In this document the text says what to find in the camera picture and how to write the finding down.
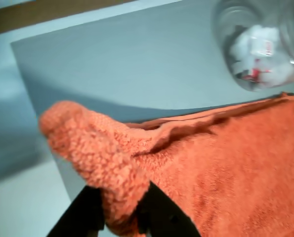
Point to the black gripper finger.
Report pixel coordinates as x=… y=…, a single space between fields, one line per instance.
x=82 y=214
x=166 y=217

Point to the grey table mat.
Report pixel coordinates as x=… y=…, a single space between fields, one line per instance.
x=124 y=61

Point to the low brown cardboard strip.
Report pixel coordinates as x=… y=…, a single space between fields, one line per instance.
x=38 y=14

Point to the clear plastic jar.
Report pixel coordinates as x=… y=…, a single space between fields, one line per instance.
x=230 y=19

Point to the white eraser cubes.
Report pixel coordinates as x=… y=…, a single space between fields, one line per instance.
x=260 y=37

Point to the orange terry towel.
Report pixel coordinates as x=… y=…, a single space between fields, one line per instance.
x=223 y=172

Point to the red white eraser packet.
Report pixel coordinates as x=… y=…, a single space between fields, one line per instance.
x=256 y=74

